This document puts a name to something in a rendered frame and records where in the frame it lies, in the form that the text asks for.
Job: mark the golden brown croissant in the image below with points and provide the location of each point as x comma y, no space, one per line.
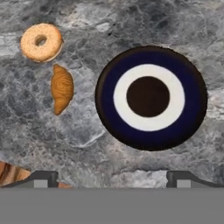
61,89

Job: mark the tan seeded bagel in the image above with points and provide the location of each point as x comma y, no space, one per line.
40,42

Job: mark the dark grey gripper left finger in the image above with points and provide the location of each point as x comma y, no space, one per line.
43,178

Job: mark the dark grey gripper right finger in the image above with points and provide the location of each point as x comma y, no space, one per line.
180,177

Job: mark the dark blue and white plate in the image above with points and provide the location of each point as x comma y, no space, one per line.
151,98

